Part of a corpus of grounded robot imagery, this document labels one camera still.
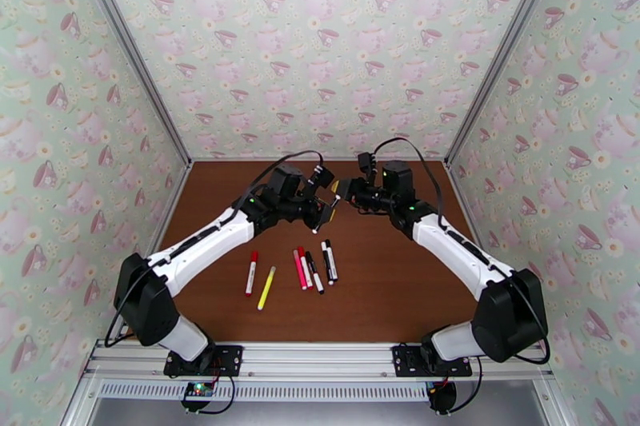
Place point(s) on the thick black white marker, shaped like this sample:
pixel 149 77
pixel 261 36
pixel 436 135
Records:
pixel 329 259

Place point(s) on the slim red white marker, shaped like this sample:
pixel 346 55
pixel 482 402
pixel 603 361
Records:
pixel 306 272

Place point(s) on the pink highlighter pen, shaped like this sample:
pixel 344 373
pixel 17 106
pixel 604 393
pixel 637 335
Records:
pixel 299 269

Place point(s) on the slim black white marker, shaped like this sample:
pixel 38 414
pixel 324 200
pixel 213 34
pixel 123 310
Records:
pixel 315 275

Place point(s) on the thick red white marker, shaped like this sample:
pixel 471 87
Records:
pixel 251 273

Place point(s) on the yellow highlighter pen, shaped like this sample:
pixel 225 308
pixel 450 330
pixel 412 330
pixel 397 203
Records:
pixel 266 289

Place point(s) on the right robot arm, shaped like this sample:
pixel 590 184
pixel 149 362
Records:
pixel 460 250

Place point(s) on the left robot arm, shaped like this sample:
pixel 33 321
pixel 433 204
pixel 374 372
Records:
pixel 200 250

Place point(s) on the grey metal shelf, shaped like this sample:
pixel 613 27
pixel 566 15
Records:
pixel 325 414

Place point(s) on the small controller board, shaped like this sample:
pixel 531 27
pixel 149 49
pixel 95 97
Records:
pixel 442 392
pixel 199 389

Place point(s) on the aluminium side rail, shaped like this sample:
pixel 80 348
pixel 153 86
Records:
pixel 459 190
pixel 174 205

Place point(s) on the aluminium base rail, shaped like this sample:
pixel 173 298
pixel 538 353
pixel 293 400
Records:
pixel 320 357

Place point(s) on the aluminium corner post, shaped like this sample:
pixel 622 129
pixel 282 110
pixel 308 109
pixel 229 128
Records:
pixel 130 50
pixel 505 50

